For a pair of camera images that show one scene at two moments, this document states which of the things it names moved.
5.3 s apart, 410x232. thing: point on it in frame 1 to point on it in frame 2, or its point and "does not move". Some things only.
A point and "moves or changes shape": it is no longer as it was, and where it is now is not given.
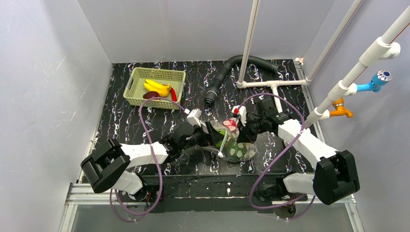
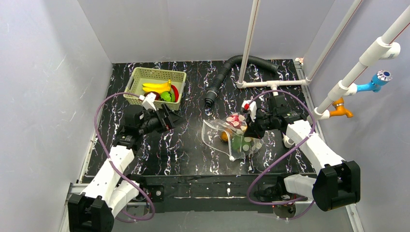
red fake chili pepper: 173,94 moves or changes shape
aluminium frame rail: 78,193 does not move
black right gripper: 242,128 to 253,123
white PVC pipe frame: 386,47 does not move
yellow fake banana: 163,90 moves or changes shape
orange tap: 340,109 does not move
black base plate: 202,193 does not move
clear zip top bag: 229,148 moves or changes shape
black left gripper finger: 214,135 to 170,118
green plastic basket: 134,89 does not move
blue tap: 381,78 does not move
